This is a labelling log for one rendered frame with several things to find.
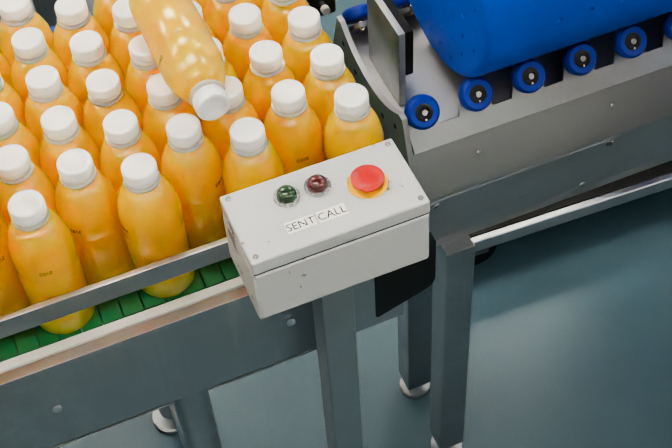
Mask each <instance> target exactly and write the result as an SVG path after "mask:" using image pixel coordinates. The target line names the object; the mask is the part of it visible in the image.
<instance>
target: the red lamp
mask: <svg viewBox="0 0 672 448"><path fill-rule="evenodd" d="M327 186H328V182H327V179H326V178H325V176H323V175H321V174H314V175H312V176H310V177H309V178H308V180H307V188H308V189H309V190H310V191H311V192H314V193H320V192H323V191H324V190H325V189H326V188H327Z"/></svg>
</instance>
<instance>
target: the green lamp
mask: <svg viewBox="0 0 672 448"><path fill-rule="evenodd" d="M296 197H297V192H296V190H295V188H294V187H293V186H291V185H282V186H280V187H279V188H278V189H277V191H276V198H277V200H278V201H279V202H281V203H284V204H288V203H291V202H293V201H294V200H295V199H296Z"/></svg>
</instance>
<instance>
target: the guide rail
mask: <svg viewBox="0 0 672 448"><path fill-rule="evenodd" d="M230 257H231V255H230V252H229V246H228V241H227V237H225V238H222V239H219V240H217V241H214V242H211V243H208V244H205V245H202V246H199V247H197V248H194V249H191V250H188V251H185V252H182V253H179V254H177V255H174V256H171V257H168V258H165V259H162V260H160V261H157V262H154V263H151V264H148V265H145V266H142V267H140V268H137V269H134V270H131V271H128V272H125V273H123V274H120V275H117V276H114V277H111V278H108V279H105V280H103V281H100V282H97V283H94V284H91V285H88V286H85V287H83V288H80V289H77V290H74V291H71V292H68V293H66V294H63V295H60V296H57V297H54V298H51V299H48V300H46V301H43V302H40V303H37V304H34V305H31V306H29V307H26V308H23V309H20V310H17V311H14V312H11V313H9V314H6V315H3V316H0V339H2V338H5V337H8V336H10V335H13V334H16V333H19V332H22V331H24V330H27V329H30V328H33V327H36V326H39V325H41V324H44V323H47V322H50V321H53V320H55V319H58V318H61V317H64V316H67V315H69V314H72V313H75V312H78V311H81V310H84V309H86V308H89V307H92V306H95V305H98V304H100V303H103V302H106V301H109V300H112V299H115V298H117V297H120V296H123V295H126V294H129V293H131V292H134V291H137V290H140V289H143V288H146V287H148V286H151V285H154V284H157V283H160V282H162V281H165V280H168V279H171V278H174V277H177V276H179V275H182V274H185V273H188V272H191V271H193V270H196V269H199V268H202V267H205V266H208V265H210V264H213V263H216V262H219V261H222V260H224V259H227V258H230Z"/></svg>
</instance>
